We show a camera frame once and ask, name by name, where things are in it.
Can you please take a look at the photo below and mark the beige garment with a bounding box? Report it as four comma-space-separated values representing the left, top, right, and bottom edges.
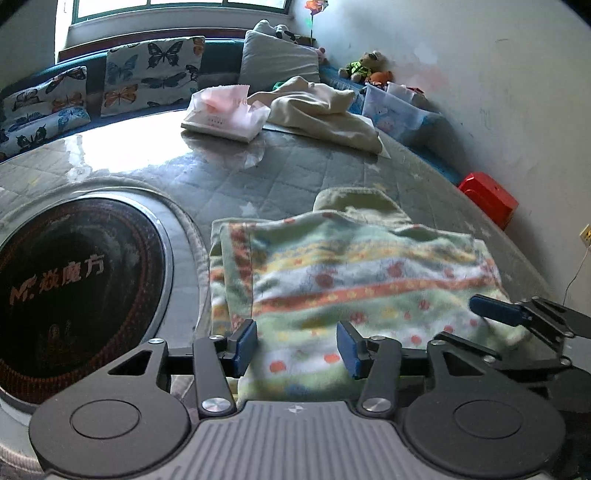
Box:
247, 76, 384, 155

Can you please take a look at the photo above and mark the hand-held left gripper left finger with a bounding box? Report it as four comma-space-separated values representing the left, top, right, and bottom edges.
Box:
107, 319, 258, 420

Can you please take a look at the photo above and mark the grey quilted star table cover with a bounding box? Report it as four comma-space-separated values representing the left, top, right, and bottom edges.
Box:
0, 108, 568, 480

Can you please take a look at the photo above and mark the large butterfly print cushion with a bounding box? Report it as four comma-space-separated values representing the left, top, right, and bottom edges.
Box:
100, 36, 206, 118

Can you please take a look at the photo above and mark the colourful pinwheel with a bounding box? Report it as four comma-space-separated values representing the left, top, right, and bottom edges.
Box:
305, 0, 329, 47

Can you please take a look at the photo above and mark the red plastic stool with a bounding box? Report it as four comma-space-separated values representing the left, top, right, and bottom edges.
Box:
458, 172, 519, 232

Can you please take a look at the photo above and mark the teddy bear in green clothes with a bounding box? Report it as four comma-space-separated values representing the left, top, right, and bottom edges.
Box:
338, 51, 389, 84

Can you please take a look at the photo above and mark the grey pillow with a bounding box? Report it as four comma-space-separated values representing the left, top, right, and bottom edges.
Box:
239, 30, 321, 86

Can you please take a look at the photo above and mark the round black induction cooktop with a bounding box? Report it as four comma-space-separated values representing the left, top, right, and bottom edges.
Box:
0, 187, 175, 411

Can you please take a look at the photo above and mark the green framed window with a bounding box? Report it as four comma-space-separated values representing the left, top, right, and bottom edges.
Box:
55, 0, 294, 21

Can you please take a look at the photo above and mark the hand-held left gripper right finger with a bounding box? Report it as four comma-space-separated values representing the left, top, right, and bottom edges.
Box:
336, 320, 490, 420

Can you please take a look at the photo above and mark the thin cable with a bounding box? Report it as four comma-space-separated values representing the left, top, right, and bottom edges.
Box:
564, 244, 591, 301

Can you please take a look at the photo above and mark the clear plastic storage box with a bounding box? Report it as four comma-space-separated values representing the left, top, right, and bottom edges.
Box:
361, 82, 439, 147

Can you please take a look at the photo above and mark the green patterned baby garment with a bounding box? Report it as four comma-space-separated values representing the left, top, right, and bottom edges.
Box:
209, 187, 529, 407

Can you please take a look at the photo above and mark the blue sofa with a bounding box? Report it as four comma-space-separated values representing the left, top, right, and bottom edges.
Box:
0, 37, 462, 185

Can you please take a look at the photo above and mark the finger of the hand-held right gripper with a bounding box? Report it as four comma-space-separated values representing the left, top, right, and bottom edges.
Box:
469, 295, 591, 356
438, 327, 578, 370

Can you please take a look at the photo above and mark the white black plush toy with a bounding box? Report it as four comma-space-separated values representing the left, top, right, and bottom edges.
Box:
253, 19, 298, 44

